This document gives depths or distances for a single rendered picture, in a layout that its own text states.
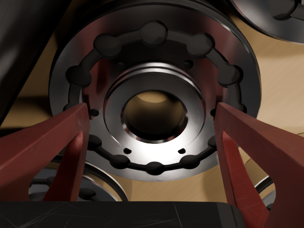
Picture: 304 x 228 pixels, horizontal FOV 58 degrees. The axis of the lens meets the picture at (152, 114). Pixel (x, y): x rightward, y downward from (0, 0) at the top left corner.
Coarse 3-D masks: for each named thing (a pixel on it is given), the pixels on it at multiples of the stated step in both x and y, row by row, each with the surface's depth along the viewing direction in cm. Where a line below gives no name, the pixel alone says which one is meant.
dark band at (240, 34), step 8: (120, 0) 11; (128, 0) 11; (136, 0) 11; (176, 0) 11; (184, 0) 11; (192, 0) 11; (96, 8) 11; (104, 8) 11; (200, 8) 11; (208, 8) 11; (88, 16) 11; (216, 16) 11; (224, 16) 11; (80, 24) 11; (232, 24) 11; (72, 32) 12; (240, 32) 12; (64, 40) 12; (248, 48) 12; (56, 56) 12; (256, 64) 12
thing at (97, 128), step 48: (144, 0) 11; (96, 48) 12; (144, 48) 11; (192, 48) 12; (240, 48) 11; (48, 96) 13; (96, 96) 13; (240, 96) 13; (96, 144) 15; (192, 144) 14
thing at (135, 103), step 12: (132, 108) 15; (144, 108) 16; (156, 108) 16; (168, 108) 16; (180, 108) 14; (132, 120) 14; (144, 120) 15; (156, 120) 15; (168, 120) 15; (180, 120) 14; (144, 132) 14; (156, 132) 14
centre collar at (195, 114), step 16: (128, 80) 12; (144, 80) 12; (160, 80) 12; (176, 80) 12; (192, 80) 12; (112, 96) 12; (128, 96) 12; (176, 96) 12; (192, 96) 12; (112, 112) 13; (192, 112) 13; (112, 128) 13; (128, 128) 13; (176, 128) 14; (192, 128) 13; (128, 144) 14; (144, 144) 14; (160, 144) 14; (176, 144) 14
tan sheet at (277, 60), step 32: (96, 0) 13; (64, 32) 14; (256, 32) 14; (288, 64) 15; (32, 96) 17; (160, 96) 16; (288, 96) 16; (0, 128) 18; (288, 128) 18; (160, 192) 22; (192, 192) 22; (224, 192) 21
